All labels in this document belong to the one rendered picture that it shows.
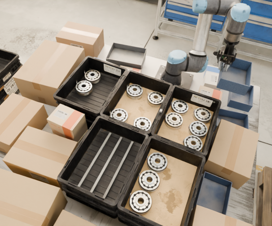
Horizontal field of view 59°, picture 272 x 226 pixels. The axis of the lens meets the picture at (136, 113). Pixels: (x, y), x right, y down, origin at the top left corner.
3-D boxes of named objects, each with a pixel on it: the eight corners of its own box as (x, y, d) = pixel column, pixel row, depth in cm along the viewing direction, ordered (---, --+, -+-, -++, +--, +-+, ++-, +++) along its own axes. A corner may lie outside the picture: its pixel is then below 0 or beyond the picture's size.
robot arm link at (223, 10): (217, -8, 112) (222, 3, 106) (241, -6, 113) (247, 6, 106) (212, 8, 118) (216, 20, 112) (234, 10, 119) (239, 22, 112)
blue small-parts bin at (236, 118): (212, 132, 156) (216, 125, 150) (214, 114, 165) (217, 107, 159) (244, 139, 154) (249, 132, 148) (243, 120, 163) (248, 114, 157)
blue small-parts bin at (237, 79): (221, 64, 141) (225, 54, 135) (247, 71, 138) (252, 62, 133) (216, 87, 129) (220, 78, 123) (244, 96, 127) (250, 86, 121)
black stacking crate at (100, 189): (99, 127, 140) (98, 115, 131) (147, 146, 134) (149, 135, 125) (60, 188, 118) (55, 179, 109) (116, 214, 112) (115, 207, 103)
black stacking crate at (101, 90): (89, 68, 169) (87, 56, 160) (128, 82, 163) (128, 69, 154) (56, 109, 147) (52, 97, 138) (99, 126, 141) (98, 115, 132)
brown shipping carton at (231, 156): (213, 133, 155) (221, 118, 143) (247, 147, 150) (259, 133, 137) (199, 172, 138) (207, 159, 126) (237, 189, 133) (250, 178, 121)
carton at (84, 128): (53, 132, 141) (50, 125, 135) (65, 118, 147) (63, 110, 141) (75, 144, 137) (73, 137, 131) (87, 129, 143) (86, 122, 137)
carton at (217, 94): (194, 103, 169) (196, 96, 163) (197, 92, 176) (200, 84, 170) (216, 110, 166) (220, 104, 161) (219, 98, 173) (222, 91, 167)
